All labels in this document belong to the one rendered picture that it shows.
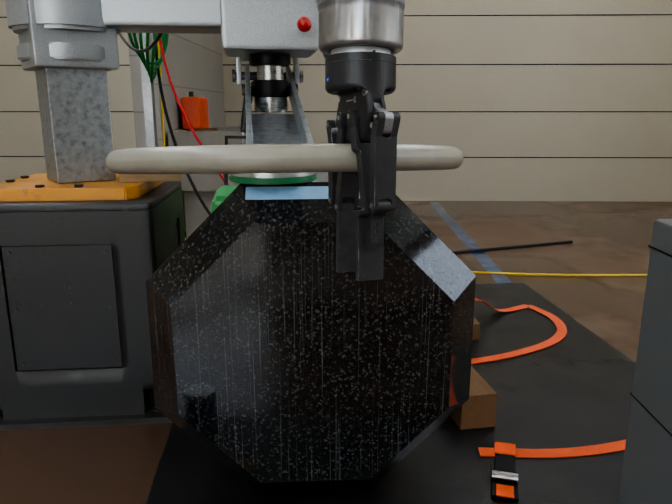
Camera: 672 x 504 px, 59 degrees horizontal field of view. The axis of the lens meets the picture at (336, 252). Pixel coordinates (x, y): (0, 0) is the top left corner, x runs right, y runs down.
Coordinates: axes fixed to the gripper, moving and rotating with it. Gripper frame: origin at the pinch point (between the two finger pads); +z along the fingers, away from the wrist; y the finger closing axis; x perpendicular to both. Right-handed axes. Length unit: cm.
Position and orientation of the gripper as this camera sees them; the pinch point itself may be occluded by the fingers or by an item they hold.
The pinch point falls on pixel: (359, 246)
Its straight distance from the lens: 65.7
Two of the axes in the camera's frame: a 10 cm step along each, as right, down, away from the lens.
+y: -4.0, -1.3, 9.1
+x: -9.2, 0.6, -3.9
